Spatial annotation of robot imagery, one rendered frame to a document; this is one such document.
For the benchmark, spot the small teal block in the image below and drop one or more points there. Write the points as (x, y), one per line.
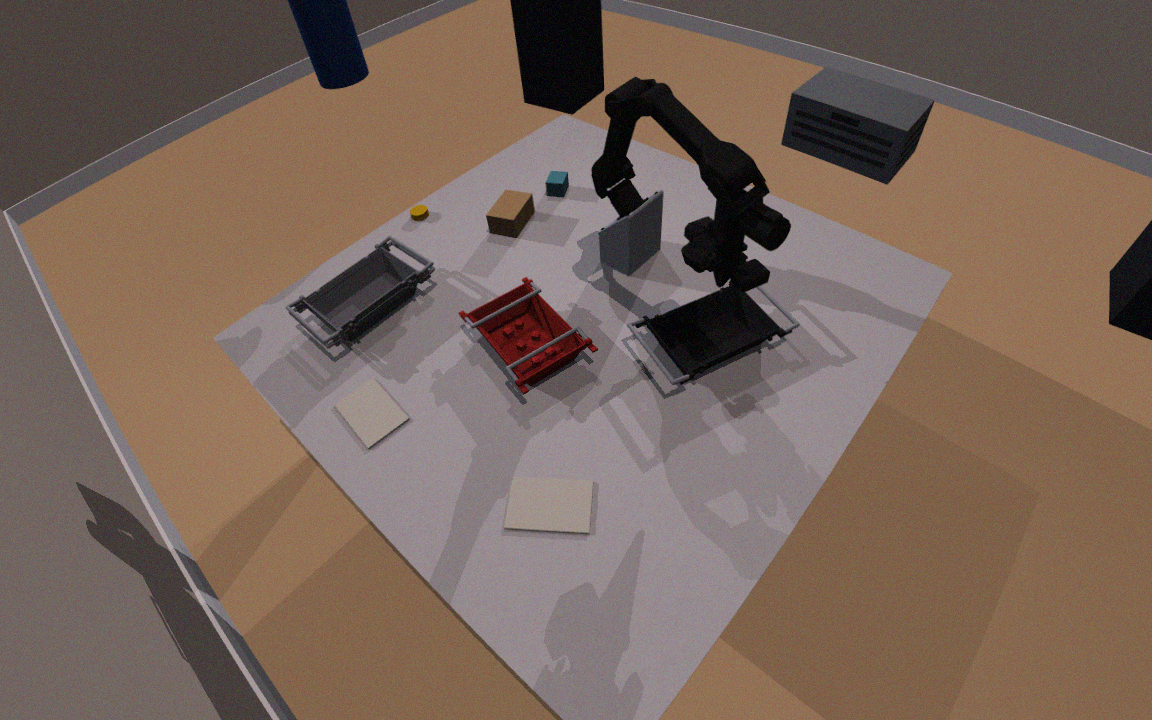
(557, 183)

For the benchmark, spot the red plastic tray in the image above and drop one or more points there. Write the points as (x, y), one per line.
(537, 315)

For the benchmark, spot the beige flat rectangular plate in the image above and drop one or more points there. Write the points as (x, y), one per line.
(549, 505)
(371, 412)

